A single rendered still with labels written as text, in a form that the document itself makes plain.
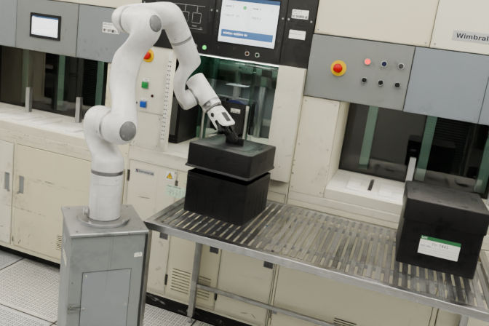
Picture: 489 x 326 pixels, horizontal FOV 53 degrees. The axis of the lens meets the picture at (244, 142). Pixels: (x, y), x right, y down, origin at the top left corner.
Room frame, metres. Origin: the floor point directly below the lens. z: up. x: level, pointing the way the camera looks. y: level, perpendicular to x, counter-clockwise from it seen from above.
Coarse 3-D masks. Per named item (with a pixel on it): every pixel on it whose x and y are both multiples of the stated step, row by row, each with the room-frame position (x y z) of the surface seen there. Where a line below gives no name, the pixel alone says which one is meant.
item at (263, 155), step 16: (192, 144) 1.94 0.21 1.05; (208, 144) 1.95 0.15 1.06; (224, 144) 1.99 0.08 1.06; (240, 144) 2.01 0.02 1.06; (256, 144) 2.08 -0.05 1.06; (192, 160) 1.94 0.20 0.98; (208, 160) 1.91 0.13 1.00; (224, 160) 1.88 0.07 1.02; (240, 160) 1.86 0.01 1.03; (256, 160) 1.90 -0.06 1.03; (272, 160) 2.07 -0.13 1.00; (240, 176) 1.85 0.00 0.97; (256, 176) 1.91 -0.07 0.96
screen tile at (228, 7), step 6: (228, 6) 2.37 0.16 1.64; (234, 6) 2.36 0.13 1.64; (240, 6) 2.35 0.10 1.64; (234, 12) 2.36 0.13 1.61; (240, 12) 2.35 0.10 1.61; (246, 12) 2.34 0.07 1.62; (228, 18) 2.36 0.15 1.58; (234, 18) 2.36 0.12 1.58; (240, 18) 2.35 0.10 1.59; (246, 18) 2.34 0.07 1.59; (222, 24) 2.37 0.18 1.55; (228, 24) 2.36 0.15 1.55; (234, 24) 2.35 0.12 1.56; (240, 24) 2.35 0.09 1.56; (246, 24) 2.34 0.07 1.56
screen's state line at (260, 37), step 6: (222, 30) 2.37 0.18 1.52; (228, 30) 2.36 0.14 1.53; (228, 36) 2.36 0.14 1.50; (234, 36) 2.35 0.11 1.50; (240, 36) 2.34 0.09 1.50; (246, 36) 2.34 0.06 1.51; (252, 36) 2.33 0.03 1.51; (258, 36) 2.32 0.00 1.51; (264, 36) 2.31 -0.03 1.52; (270, 36) 2.30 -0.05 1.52
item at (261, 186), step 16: (192, 176) 1.94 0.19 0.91; (208, 176) 1.91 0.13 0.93; (224, 176) 2.18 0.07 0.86; (192, 192) 1.94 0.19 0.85; (208, 192) 1.91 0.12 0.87; (224, 192) 1.88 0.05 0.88; (240, 192) 1.86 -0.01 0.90; (256, 192) 1.96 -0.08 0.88; (192, 208) 1.94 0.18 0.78; (208, 208) 1.91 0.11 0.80; (224, 208) 1.88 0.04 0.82; (240, 208) 1.85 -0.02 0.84; (256, 208) 1.99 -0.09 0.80; (240, 224) 1.85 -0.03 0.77
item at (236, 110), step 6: (228, 84) 2.96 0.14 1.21; (234, 84) 2.99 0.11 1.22; (234, 90) 2.98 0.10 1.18; (222, 96) 3.01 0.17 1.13; (228, 96) 3.00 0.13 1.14; (234, 96) 2.98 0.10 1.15; (222, 102) 2.91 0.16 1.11; (228, 102) 2.90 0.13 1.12; (228, 108) 2.90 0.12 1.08; (234, 108) 2.89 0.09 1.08; (240, 108) 2.88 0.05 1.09; (252, 108) 2.99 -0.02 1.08; (234, 114) 2.89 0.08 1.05; (240, 114) 2.88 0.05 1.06; (252, 114) 3.01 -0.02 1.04; (210, 120) 2.93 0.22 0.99; (234, 120) 2.88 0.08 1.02; (240, 120) 2.87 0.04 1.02; (252, 120) 3.03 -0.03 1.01; (210, 126) 2.93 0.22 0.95; (234, 126) 2.88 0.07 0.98; (240, 126) 2.87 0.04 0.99; (252, 126) 3.05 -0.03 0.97; (222, 132) 2.98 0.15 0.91; (240, 132) 2.87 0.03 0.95
